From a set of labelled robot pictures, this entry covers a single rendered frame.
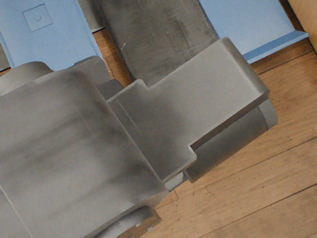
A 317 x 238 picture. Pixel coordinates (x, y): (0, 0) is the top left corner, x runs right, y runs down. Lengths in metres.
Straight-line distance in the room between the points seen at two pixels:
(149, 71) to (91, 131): 0.37
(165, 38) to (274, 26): 0.11
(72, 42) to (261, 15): 0.20
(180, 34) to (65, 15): 0.13
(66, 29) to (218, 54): 0.26
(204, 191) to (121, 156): 0.36
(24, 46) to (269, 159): 0.26
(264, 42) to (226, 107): 0.33
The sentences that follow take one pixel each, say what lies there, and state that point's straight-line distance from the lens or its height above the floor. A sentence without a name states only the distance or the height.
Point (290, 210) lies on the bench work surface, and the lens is 0.62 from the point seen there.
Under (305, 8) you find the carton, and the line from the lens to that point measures 0.65.
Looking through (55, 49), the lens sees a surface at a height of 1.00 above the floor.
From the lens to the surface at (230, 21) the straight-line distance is 0.64.
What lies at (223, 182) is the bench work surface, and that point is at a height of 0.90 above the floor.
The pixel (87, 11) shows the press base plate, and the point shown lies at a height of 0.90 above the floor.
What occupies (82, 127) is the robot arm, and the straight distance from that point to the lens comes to 0.26.
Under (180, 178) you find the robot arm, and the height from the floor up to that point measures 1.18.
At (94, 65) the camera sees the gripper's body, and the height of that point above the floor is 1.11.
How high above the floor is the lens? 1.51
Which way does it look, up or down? 75 degrees down
